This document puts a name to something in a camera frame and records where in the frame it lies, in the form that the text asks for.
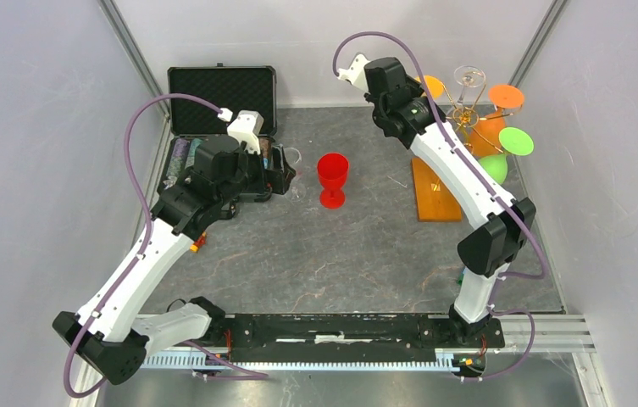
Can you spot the black poker chip case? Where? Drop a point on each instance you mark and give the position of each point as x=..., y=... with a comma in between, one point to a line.
x=233, y=87

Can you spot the clear wine glass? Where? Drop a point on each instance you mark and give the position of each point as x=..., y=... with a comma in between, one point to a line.
x=298, y=189

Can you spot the yellow wine glass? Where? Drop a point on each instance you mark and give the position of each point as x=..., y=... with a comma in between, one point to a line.
x=435, y=86

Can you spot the orange wine glass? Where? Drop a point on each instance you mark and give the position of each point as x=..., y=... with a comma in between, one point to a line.
x=483, y=140

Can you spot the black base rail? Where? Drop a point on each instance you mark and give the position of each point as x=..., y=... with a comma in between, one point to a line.
x=336, y=342

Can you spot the red wine glass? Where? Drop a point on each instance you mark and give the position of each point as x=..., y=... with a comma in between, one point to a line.
x=332, y=171

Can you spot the gold wire glass rack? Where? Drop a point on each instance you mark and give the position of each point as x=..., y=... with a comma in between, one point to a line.
x=434, y=201

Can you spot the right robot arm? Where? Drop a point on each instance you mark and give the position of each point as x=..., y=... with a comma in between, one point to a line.
x=499, y=221

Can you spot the green wine glass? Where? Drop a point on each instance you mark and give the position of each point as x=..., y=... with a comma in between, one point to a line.
x=514, y=141

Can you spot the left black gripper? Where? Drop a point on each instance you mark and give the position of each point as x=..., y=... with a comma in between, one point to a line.
x=276, y=180

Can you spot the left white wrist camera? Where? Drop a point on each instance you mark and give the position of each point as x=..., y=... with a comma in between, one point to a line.
x=245, y=126

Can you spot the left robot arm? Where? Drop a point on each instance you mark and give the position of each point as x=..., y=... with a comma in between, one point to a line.
x=107, y=332

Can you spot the toy brick car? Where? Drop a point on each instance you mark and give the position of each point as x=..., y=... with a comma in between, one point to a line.
x=199, y=243

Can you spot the clear glass on rack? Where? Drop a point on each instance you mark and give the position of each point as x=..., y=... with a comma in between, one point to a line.
x=469, y=76

